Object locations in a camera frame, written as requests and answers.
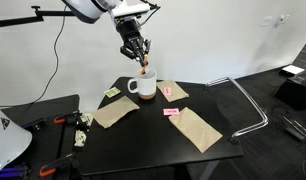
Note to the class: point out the brown paper bag, pink label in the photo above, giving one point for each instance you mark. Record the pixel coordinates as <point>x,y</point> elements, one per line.
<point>176,90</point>

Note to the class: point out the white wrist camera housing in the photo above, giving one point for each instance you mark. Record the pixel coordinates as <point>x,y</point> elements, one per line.
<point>136,10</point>

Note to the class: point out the large brown paper bag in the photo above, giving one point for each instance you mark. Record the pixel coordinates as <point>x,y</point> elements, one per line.
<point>194,129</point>

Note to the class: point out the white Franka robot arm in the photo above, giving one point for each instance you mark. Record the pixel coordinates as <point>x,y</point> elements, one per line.
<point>89,8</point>

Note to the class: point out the pink sticky note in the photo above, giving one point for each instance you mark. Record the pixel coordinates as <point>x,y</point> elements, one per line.
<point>171,111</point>

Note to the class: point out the plain brown paper bag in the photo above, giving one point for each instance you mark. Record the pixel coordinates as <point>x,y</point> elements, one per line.
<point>114,111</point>

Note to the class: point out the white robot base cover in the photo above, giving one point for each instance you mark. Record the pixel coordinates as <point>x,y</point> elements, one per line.
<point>8,140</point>

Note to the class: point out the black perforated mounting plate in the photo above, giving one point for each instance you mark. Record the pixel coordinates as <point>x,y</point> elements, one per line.
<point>43,140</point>

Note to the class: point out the black box on floor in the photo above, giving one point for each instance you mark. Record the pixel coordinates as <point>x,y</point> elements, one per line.
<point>294,93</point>

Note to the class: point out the orange and white marker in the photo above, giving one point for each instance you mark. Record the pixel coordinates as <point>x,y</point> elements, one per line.
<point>143,71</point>

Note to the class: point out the white crumpled tape piece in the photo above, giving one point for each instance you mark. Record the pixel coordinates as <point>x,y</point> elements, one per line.
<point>87,119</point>
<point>80,138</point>

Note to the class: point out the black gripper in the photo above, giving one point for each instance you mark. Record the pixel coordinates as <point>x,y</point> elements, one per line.
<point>131,36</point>

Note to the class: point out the white flat box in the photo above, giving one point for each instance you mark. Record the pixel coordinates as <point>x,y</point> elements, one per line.
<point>293,70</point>

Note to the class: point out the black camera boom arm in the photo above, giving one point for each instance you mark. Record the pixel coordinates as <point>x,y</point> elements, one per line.
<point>23,19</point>

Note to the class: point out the chrome tube rail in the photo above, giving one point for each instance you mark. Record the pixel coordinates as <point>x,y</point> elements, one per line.
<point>249,100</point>

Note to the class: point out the yellow-green paper note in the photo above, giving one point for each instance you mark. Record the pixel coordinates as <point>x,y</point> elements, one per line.
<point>112,92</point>

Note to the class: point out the metal tripod stand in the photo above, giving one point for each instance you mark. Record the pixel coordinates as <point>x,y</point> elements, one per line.
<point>298,128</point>

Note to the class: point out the white ceramic mug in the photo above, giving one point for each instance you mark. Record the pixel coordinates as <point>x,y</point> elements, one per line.
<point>146,85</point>

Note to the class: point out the white wall outlet plate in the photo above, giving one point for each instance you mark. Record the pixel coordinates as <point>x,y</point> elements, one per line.
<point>266,21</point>

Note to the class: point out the black device with blue light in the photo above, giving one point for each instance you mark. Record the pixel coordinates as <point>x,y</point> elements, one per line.
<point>9,171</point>

